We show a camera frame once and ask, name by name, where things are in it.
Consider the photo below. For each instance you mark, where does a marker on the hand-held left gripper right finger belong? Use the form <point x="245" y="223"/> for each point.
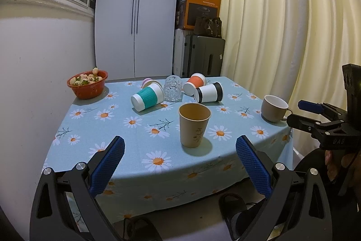
<point x="253" y="164"/>

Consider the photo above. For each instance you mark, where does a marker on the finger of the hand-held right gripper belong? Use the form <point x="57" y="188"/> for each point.
<point x="310" y="107"/>
<point x="301" y="122"/>

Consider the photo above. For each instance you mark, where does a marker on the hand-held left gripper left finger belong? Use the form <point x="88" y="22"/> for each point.
<point x="108" y="164"/>

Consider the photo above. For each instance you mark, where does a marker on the brown paper cup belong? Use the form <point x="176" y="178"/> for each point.
<point x="193" y="131"/>

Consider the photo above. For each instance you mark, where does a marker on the white cup with teal sleeve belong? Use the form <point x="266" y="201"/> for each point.
<point x="148" y="97"/>

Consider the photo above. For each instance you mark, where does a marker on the white cup with black sleeve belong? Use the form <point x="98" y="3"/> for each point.
<point x="209" y="92"/>

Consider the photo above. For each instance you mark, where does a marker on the pink cup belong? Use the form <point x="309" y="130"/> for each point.
<point x="147" y="82"/>

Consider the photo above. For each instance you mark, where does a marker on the white cup with orange sleeve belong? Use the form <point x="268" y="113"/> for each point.
<point x="195" y="81"/>

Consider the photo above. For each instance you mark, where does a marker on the person's right hand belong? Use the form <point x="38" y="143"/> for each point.
<point x="331" y="164"/>

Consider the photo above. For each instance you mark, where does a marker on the blue daisy print tablecloth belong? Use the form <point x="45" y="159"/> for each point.
<point x="127" y="142"/>

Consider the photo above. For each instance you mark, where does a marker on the beige ceramic mug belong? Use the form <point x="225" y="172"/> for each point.
<point x="270" y="112"/>

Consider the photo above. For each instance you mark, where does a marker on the black slipper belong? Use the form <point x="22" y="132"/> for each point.
<point x="234" y="210"/>
<point x="141" y="225"/>

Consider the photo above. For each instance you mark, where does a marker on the red colander bowl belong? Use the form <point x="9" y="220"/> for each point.
<point x="87" y="91"/>

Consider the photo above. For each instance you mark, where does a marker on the pile of pale strawberries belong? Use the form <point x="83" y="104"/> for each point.
<point x="84" y="79"/>

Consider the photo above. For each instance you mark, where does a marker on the clear glass tumbler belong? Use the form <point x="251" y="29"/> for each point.
<point x="172" y="90"/>

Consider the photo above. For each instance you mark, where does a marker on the cream curtain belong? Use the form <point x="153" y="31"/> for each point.
<point x="268" y="18"/>

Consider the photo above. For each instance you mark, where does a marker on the dark grey suitcase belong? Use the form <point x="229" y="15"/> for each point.
<point x="203" y="56"/>

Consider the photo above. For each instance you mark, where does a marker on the dark handbag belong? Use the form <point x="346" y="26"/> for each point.
<point x="207" y="27"/>

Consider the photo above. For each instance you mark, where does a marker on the white suitcase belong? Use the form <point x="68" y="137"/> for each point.
<point x="178" y="51"/>

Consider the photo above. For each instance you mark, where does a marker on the white wardrobe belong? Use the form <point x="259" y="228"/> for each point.
<point x="118" y="18"/>

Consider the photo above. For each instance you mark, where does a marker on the orange cardboard box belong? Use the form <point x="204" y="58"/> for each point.
<point x="201" y="5"/>

